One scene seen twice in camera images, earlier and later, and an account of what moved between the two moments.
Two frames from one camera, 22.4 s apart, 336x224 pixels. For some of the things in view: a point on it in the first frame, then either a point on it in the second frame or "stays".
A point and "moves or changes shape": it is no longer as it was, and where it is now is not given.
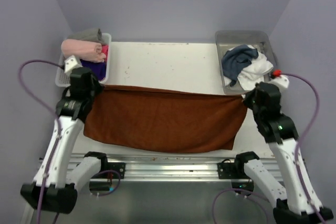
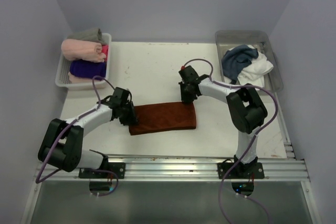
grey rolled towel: [93, 34] stays
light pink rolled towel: [84, 50] stays
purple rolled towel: [98, 68] stays
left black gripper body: [95, 89] to [127, 115]
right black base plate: [230, 171] stays
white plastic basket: [63, 78] stays
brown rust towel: [167, 120] moves or changes shape
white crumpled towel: [227, 81] stays
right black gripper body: [249, 100] to [186, 95]
